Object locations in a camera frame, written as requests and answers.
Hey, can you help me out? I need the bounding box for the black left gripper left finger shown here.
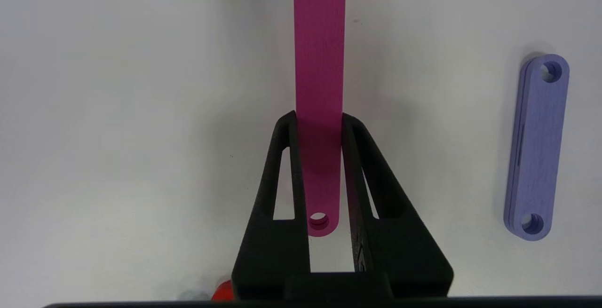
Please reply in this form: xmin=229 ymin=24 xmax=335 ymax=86
xmin=231 ymin=111 xmax=311 ymax=299

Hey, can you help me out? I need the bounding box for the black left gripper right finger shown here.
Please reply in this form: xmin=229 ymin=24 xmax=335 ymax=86
xmin=341 ymin=113 xmax=454 ymax=298

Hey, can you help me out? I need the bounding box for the pink bar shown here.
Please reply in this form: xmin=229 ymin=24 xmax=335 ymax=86
xmin=293 ymin=0 xmax=347 ymax=237

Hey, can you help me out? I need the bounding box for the large red arc piece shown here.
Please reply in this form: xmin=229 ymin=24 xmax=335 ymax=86
xmin=211 ymin=280 xmax=233 ymax=302

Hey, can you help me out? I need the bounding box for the short purple flat bar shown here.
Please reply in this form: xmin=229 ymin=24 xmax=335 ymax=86
xmin=503 ymin=54 xmax=570 ymax=242

